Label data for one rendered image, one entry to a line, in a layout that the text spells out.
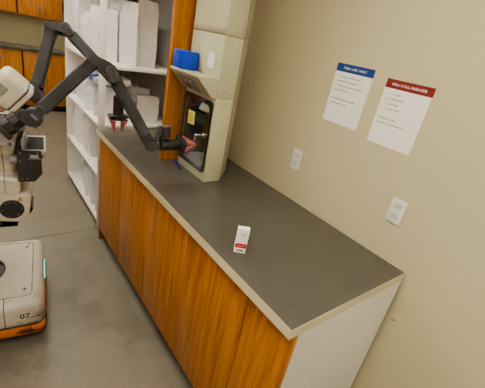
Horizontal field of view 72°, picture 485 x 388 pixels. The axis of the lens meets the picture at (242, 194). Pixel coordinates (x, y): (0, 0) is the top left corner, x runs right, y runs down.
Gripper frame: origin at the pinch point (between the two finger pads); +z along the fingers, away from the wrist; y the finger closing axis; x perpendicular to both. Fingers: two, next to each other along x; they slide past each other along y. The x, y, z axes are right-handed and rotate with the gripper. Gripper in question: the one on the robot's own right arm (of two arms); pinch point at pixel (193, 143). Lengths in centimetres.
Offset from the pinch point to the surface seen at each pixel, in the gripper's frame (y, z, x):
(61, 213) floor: 110, -41, 145
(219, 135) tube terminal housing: -4.7, 11.1, -8.4
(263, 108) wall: 9, 49, -19
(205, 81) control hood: 2.0, -1.7, -35.0
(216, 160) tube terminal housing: -8.3, 12.3, 6.1
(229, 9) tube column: 10, 6, -67
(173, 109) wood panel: 32.2, 1.6, -3.1
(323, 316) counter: -113, -9, -6
